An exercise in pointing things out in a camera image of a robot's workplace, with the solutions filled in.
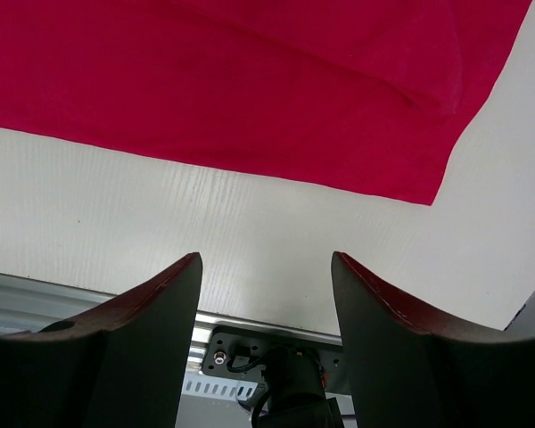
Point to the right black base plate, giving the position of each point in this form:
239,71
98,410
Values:
239,346

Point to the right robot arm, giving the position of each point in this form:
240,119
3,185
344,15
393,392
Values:
294,383

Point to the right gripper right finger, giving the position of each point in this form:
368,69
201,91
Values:
411,364

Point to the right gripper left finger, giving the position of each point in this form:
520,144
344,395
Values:
120,364

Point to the magenta t shirt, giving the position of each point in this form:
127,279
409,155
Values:
363,96

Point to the aluminium mounting rail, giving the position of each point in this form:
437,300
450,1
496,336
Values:
28,304

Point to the white slotted cable duct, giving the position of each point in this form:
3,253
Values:
210,387

